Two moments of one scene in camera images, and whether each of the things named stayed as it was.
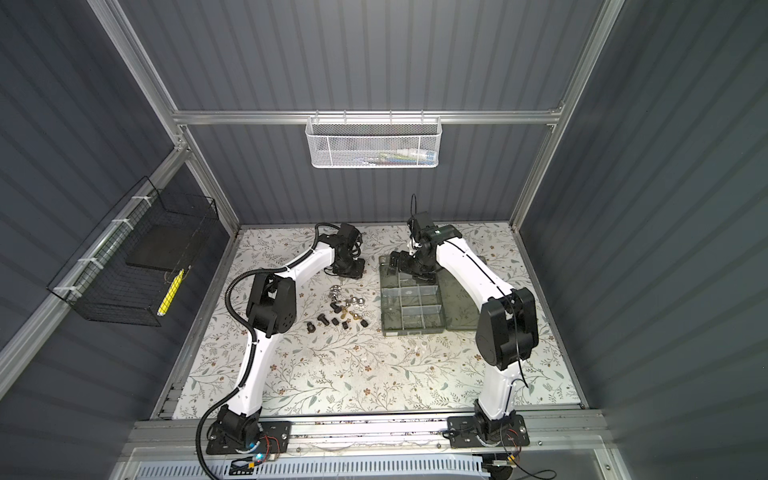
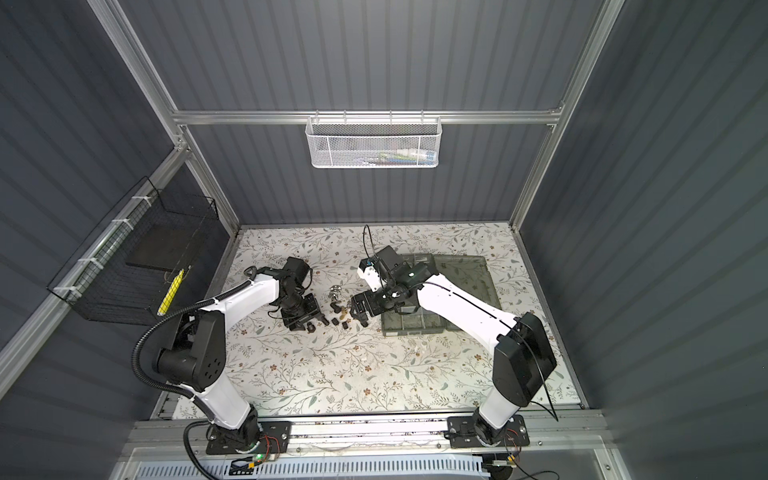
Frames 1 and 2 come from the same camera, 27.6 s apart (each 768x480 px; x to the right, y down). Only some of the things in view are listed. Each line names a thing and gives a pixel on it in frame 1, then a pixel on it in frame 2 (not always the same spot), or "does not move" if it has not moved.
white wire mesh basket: x=374 y=142 does not move
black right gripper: x=426 y=277 → x=368 y=296
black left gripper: x=357 y=274 → x=314 y=311
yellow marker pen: x=173 y=288 does not move
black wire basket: x=123 y=271 does not move
